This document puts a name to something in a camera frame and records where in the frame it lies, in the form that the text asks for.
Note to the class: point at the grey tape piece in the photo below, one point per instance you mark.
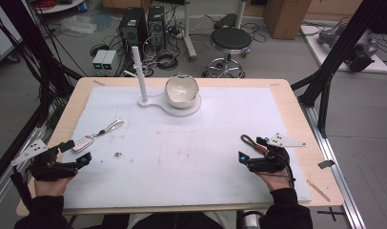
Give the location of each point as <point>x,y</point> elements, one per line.
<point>326,164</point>

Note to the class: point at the black round stool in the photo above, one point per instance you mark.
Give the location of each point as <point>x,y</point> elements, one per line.
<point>231,38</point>

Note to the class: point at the aluminium rail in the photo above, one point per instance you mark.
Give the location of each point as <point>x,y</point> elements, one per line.
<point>337,171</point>
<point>10,178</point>

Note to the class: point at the white round table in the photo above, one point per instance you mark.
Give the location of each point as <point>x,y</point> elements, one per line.
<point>59,5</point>

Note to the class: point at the beige tape strip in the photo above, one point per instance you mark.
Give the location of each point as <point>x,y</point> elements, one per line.
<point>98,83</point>

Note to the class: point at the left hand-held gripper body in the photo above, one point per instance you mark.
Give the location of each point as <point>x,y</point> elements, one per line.
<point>51,170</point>

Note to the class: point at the white metal stand leg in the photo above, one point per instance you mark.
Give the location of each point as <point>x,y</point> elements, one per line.
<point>189,35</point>

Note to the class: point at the white ceramic bowl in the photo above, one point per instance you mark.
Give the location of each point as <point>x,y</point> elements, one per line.
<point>181,92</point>

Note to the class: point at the person's torso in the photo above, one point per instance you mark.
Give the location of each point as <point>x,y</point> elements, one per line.
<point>175,222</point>

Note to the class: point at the grey device on board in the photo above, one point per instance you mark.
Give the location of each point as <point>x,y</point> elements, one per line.
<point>356,47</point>

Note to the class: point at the white floor board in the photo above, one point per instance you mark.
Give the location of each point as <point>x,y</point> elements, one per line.
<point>312,44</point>

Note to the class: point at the person's right hand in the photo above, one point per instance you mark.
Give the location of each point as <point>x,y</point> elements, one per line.
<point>277,181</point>

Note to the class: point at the wooden table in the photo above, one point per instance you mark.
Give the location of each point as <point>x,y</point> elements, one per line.
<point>304,127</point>

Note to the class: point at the clear plastic sheet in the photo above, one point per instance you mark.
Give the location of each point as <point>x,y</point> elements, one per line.
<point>78,24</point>

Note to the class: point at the black metal frame stand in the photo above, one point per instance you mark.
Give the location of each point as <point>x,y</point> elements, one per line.
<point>32,47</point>
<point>337,54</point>

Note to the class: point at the person's left hand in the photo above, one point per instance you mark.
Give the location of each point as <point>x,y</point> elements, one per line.
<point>50,187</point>

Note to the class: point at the cardboard box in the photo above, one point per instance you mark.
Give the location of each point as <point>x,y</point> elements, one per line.
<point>285,19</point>

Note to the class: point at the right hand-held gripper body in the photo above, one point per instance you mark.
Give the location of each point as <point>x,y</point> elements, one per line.
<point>268,164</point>

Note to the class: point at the white table mat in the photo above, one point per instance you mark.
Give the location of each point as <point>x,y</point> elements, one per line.
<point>182,159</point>

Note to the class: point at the black computer tower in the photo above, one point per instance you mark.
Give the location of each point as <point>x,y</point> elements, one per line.
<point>156,27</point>
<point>132,28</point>

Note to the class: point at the white power supply unit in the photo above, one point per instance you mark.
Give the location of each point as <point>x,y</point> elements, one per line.
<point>99,62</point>
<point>109,62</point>

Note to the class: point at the thin wooden strip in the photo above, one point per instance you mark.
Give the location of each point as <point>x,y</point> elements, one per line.
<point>318,191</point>

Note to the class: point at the white stand with pole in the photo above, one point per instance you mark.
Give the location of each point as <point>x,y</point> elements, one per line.
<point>140,79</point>

